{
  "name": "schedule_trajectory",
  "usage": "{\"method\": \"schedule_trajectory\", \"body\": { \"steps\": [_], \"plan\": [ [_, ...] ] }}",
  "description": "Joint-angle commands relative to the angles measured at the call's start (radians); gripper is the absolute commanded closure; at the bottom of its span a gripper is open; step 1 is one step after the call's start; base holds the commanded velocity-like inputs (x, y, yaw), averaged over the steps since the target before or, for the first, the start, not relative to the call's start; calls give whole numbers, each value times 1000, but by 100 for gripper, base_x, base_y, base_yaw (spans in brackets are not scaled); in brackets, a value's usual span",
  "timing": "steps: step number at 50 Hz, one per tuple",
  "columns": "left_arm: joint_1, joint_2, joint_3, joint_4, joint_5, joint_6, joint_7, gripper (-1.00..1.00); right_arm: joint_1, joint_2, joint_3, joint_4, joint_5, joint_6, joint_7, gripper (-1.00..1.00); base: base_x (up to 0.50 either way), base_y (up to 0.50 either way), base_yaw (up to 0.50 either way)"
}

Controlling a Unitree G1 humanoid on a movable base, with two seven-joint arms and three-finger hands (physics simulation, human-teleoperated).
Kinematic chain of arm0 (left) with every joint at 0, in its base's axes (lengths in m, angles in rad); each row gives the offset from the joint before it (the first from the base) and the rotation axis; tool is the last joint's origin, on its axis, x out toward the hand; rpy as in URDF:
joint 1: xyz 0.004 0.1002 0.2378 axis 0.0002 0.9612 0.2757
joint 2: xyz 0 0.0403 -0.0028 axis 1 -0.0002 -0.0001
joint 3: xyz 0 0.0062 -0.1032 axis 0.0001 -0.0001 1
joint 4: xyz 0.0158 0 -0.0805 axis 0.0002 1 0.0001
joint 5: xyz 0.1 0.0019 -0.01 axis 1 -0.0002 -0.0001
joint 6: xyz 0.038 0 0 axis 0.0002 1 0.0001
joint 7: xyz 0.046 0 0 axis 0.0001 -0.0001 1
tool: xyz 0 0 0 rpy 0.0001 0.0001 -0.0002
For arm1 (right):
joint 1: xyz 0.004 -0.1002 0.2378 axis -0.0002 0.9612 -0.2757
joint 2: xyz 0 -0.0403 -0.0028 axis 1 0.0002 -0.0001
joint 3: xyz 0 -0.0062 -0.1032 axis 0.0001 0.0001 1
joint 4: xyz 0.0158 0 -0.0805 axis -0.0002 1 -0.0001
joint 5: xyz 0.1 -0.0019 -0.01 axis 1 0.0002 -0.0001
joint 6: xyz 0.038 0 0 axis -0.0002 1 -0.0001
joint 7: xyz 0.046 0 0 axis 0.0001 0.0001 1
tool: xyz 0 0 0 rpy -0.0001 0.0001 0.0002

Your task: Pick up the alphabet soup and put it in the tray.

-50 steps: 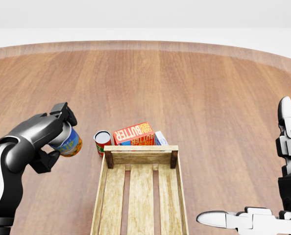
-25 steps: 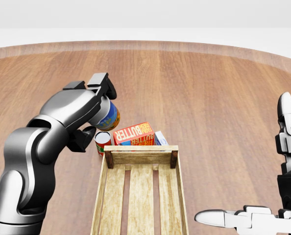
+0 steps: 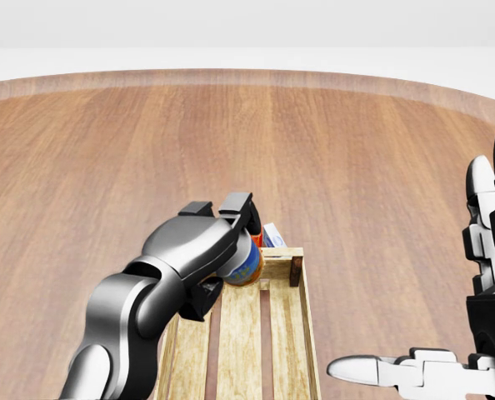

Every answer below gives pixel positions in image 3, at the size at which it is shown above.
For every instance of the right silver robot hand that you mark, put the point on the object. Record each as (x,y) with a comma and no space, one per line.
(487,258)

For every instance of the alphabet soup can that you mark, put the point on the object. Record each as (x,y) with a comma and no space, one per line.
(245,264)

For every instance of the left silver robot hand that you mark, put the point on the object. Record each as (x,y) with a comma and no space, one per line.
(191,246)

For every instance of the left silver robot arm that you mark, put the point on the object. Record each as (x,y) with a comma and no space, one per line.
(114,329)

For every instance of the white and blue box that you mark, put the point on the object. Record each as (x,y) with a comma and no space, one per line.
(274,238)

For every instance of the wooden slat tray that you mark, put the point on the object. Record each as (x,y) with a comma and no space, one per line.
(268,329)

